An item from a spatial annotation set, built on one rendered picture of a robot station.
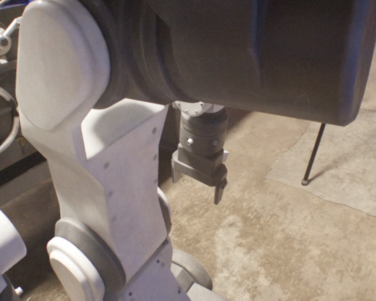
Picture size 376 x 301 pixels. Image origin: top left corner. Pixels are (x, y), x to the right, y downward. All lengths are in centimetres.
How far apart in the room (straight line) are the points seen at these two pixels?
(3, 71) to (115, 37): 80
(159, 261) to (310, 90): 49
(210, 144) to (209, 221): 86
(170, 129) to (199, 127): 125
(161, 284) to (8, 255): 36
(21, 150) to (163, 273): 65
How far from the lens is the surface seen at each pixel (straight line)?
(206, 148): 58
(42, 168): 114
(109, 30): 24
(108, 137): 36
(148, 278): 61
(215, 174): 64
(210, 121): 55
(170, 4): 20
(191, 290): 100
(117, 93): 26
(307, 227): 141
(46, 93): 29
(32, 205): 179
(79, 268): 49
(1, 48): 92
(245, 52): 19
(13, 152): 107
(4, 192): 112
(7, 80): 104
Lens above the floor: 99
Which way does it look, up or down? 30 degrees down
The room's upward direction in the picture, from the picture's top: 7 degrees counter-clockwise
